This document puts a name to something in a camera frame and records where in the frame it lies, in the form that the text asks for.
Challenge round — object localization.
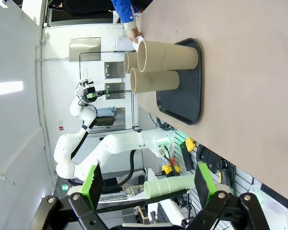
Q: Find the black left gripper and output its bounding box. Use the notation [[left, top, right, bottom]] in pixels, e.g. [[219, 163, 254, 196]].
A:
[[81, 86, 109, 101]]

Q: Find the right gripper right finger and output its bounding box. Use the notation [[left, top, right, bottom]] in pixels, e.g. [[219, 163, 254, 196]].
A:
[[186, 161, 271, 230]]

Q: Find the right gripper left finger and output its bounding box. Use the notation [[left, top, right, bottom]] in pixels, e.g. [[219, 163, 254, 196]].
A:
[[30, 161, 108, 230]]

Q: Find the tall brown paper cup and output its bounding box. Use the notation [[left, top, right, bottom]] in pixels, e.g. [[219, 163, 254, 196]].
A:
[[137, 40, 199, 73], [130, 67, 180, 94], [123, 51, 139, 74]]

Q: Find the white lace paper coaster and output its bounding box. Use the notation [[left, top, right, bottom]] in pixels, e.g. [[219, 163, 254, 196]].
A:
[[131, 34, 145, 51]]

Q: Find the person's right forearm blue sleeve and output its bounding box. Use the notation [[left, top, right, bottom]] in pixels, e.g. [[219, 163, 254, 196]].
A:
[[111, 0, 138, 31]]

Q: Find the person's right hand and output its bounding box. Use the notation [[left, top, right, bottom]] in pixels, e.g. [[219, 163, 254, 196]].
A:
[[126, 27, 144, 46]]

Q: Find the light blue cloth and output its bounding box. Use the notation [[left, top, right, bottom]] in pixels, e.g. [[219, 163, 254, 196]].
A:
[[96, 106, 117, 118]]

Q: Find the pale green stacked cup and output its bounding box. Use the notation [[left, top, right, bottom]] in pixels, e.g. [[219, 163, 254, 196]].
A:
[[144, 179, 159, 199], [157, 177, 170, 196], [168, 173, 196, 194]]

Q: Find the black yellow handheld device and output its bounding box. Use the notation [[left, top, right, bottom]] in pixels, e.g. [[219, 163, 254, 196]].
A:
[[218, 157, 236, 186]]

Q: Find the dark green cloth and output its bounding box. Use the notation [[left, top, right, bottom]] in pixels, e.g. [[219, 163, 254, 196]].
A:
[[94, 116, 116, 127]]

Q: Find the black power adapter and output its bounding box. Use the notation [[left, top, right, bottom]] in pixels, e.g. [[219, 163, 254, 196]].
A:
[[180, 141, 195, 172]]

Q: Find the yellow black control box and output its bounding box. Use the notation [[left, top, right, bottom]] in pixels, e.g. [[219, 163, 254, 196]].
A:
[[161, 164, 181, 177]]

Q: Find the white paper box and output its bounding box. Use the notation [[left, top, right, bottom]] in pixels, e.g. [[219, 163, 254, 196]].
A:
[[115, 37, 137, 52]]

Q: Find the black plastic serving tray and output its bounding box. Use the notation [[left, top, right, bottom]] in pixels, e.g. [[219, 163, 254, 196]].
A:
[[156, 37, 204, 126]]

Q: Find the rectangular ceiling light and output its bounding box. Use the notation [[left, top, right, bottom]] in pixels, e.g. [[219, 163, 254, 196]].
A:
[[0, 81, 24, 97]]

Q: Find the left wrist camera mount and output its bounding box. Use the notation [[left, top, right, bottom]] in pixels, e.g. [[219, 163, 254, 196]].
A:
[[78, 78, 94, 88]]

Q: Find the small steel wall panel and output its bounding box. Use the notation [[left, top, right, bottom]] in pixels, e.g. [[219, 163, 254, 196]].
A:
[[103, 61, 125, 79], [104, 82, 126, 100]]

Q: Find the black left arm hose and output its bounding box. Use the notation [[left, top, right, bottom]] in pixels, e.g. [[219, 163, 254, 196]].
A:
[[99, 149, 135, 192]]

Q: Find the large steel wall panel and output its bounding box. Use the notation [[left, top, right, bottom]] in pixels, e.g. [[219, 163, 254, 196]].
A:
[[69, 37, 102, 63]]

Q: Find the black wire rack frame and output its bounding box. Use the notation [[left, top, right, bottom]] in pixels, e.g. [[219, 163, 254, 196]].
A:
[[79, 51, 141, 132]]

